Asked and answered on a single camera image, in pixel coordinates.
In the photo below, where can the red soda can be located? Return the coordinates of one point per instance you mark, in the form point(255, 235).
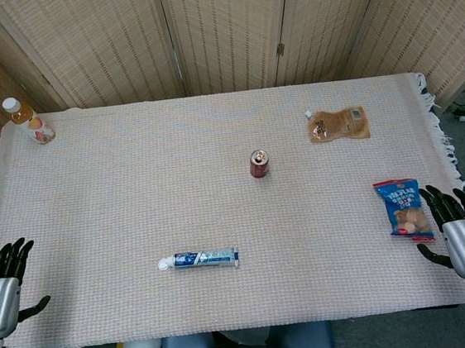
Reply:
point(259, 164)

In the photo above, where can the brown spouted drink pouch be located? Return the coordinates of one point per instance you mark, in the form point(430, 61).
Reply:
point(337, 124)

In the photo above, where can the beige woven tablecloth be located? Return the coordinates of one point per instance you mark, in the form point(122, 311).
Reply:
point(219, 208)

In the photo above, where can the orange juice bottle white cap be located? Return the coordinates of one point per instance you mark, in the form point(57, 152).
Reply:
point(29, 120)

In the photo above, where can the blue white toothpaste tube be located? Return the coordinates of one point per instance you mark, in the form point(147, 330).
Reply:
point(202, 259)

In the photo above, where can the blue snack bag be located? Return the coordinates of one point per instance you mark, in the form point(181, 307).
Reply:
point(405, 210)

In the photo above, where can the woven folding screen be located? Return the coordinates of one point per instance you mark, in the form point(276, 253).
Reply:
point(217, 30)

